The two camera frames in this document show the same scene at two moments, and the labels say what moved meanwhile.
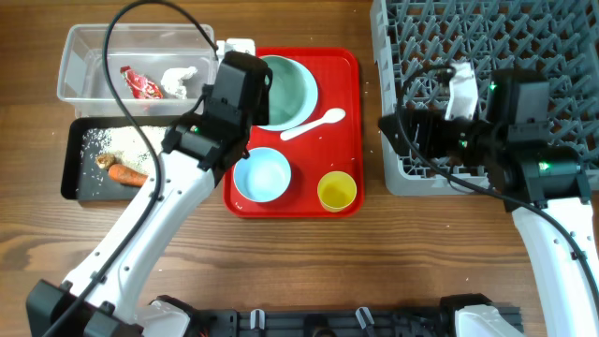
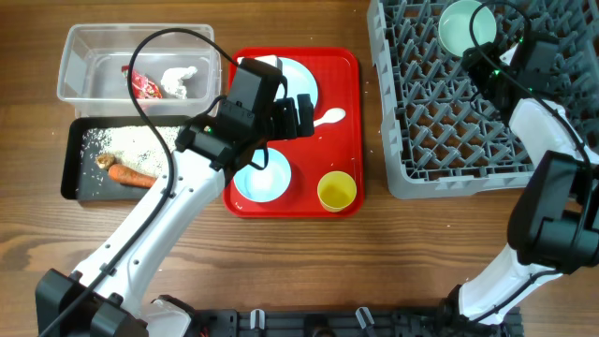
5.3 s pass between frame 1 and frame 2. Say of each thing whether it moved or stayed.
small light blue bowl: stayed
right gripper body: moved
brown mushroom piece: stayed
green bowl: moved
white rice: stayed
